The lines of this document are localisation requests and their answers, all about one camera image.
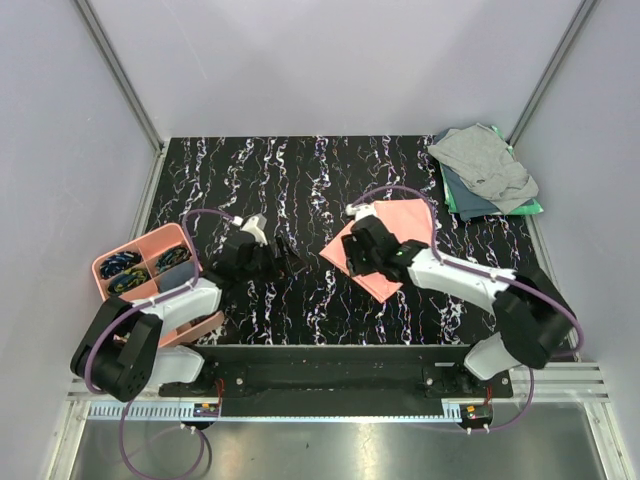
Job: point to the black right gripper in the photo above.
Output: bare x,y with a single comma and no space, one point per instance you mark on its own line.
351,248

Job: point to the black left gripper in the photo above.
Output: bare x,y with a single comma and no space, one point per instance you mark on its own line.
286,256

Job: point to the pink satin napkin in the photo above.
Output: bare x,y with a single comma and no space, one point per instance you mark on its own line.
406,219

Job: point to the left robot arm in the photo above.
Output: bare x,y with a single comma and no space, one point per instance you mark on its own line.
119,354

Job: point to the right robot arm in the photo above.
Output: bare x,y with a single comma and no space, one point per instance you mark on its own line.
532,318

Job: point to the dark blue folded cloth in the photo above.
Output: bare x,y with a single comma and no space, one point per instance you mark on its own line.
467,204

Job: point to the dark blue cloth in tray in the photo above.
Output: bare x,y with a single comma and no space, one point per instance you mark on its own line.
175,277

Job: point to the pink compartment tray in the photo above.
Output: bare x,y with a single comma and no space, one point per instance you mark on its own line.
150,246

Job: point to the grey cloth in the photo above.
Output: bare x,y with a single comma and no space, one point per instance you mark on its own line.
485,167

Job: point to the green mat under cloths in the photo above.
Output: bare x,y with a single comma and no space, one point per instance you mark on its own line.
529,207

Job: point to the blue patterned item in tray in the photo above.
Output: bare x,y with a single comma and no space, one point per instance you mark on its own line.
118,262

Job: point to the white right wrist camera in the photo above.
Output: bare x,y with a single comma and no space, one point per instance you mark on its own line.
360,211

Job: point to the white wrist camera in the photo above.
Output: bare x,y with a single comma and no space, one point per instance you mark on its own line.
252,231
360,211

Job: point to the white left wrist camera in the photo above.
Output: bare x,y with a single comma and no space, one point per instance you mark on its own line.
252,231

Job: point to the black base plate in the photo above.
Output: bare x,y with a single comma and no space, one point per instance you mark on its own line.
369,379

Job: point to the grey cable duct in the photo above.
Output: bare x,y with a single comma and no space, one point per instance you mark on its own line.
438,412

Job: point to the aluminium front rail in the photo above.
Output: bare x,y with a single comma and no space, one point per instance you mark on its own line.
559,383

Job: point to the aluminium frame post left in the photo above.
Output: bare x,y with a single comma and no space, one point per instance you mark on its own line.
107,51

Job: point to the aluminium frame post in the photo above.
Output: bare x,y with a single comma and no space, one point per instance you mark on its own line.
107,51
571,34

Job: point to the aluminium frame post right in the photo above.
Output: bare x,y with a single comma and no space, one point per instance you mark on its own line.
571,34

